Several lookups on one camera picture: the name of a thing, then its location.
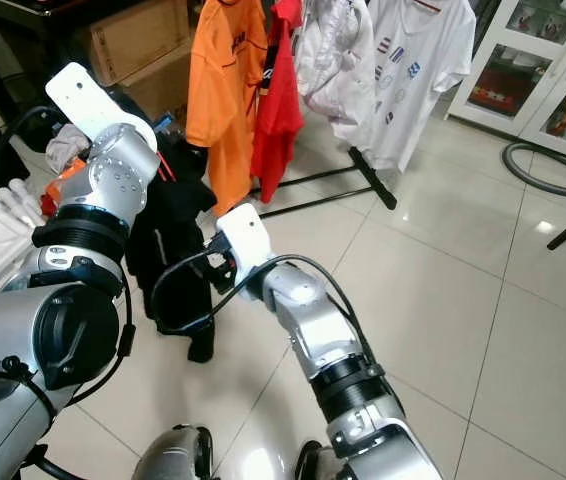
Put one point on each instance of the white flag print t-shirt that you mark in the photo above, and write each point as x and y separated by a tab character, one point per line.
418	80

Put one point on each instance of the black clothes rack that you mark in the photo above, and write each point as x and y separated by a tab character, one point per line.
373	180

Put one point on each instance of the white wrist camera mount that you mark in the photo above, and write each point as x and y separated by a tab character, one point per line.
243	238
88	100

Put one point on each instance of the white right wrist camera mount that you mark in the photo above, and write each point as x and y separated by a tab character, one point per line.
243	238

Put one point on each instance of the white jacket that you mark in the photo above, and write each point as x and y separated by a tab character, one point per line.
328	70

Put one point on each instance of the red shirt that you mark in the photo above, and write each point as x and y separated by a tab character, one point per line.
278	110

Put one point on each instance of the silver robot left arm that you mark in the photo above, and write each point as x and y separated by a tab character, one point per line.
63	330

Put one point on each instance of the brown cardboard box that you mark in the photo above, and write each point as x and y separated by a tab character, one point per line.
138	40
163	95

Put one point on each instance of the white foam packaging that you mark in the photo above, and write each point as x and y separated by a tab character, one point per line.
8	230

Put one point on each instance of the grey robot right leg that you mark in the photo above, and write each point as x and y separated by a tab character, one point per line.
328	465

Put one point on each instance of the orange polo shirt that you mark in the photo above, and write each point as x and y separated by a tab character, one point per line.
223	90

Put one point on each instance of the red plastic hanger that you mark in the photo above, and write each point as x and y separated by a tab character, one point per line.
163	165

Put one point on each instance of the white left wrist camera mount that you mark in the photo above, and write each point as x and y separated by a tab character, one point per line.
88	100

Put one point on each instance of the grey robot leg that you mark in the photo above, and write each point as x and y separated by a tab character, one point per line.
173	455
328	465

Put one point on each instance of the grey robot left leg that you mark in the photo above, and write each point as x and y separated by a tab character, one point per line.
173	455

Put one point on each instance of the white glass display cabinet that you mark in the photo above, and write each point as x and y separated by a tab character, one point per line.
523	70

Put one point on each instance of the black shirt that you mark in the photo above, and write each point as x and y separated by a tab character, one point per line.
173	240

